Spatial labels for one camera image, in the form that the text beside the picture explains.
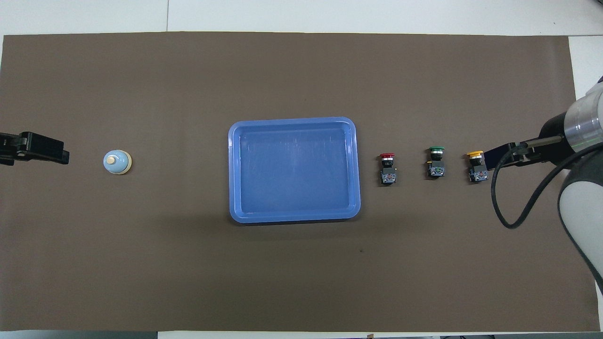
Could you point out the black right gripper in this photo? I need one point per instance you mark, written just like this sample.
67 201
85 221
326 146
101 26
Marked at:
556 136

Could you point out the blue plastic tray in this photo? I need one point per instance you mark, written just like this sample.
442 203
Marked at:
292 169

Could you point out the yellow push button switch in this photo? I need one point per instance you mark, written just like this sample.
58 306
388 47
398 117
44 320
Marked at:
477 173

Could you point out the green push button switch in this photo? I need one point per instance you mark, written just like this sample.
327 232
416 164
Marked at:
436 169

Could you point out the brown table mat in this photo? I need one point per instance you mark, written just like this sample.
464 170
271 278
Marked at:
188 263

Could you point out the red push button switch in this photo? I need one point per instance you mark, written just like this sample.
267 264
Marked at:
388 175

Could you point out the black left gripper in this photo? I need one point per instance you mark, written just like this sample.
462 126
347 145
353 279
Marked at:
10 145

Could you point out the light blue service bell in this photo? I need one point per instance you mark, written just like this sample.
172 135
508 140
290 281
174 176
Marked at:
117 162

